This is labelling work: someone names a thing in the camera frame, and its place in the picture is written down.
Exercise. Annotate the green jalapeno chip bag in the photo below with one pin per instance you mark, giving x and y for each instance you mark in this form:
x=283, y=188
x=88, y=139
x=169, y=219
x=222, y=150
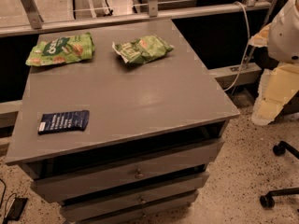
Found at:
x=143, y=50

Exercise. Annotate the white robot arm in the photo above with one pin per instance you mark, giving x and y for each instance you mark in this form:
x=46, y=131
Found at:
x=281, y=36

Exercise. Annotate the dark blue rxbar wrapper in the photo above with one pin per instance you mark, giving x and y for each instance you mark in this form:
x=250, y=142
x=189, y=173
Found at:
x=64, y=122

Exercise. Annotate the green snack bag white logo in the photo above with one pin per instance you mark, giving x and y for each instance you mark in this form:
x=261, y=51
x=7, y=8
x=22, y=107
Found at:
x=63, y=50

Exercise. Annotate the grey drawer cabinet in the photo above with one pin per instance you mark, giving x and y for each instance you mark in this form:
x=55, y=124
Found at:
x=135, y=109

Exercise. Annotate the middle grey drawer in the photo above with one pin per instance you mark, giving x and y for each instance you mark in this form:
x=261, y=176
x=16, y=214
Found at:
x=140, y=194

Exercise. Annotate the grey drawer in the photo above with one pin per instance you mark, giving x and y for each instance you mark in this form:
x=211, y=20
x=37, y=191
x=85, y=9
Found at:
x=143, y=210
x=72, y=185
x=140, y=194

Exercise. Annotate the bottom grey drawer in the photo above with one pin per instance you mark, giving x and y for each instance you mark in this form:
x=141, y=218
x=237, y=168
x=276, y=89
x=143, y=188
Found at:
x=143, y=210

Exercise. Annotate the top grey drawer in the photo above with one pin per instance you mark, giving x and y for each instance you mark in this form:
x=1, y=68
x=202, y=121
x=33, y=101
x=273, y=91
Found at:
x=72, y=185

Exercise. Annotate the black device on floor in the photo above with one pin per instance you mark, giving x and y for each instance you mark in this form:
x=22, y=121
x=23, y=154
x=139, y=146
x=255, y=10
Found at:
x=16, y=209

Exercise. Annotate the grey metal rail frame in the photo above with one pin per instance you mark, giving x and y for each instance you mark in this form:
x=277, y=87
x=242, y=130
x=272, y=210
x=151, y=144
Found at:
x=34, y=17

